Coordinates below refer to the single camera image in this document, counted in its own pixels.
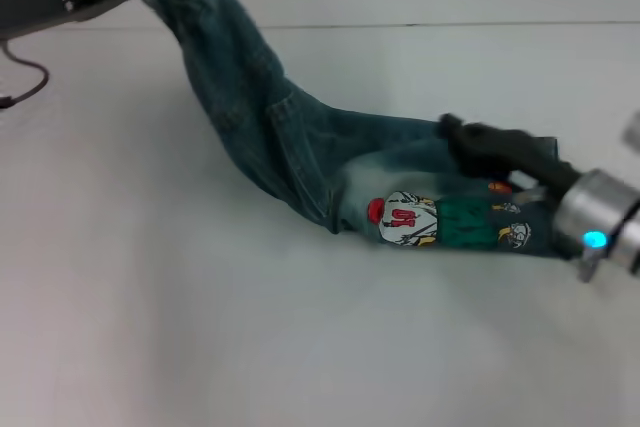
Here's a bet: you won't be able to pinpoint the dark red thin cable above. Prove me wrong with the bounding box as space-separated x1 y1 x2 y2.
0 43 52 110

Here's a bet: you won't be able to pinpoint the blue denim shorts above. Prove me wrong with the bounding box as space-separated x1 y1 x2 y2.
141 0 576 262

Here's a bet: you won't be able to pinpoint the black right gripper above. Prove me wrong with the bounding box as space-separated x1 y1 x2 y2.
438 113 582 194

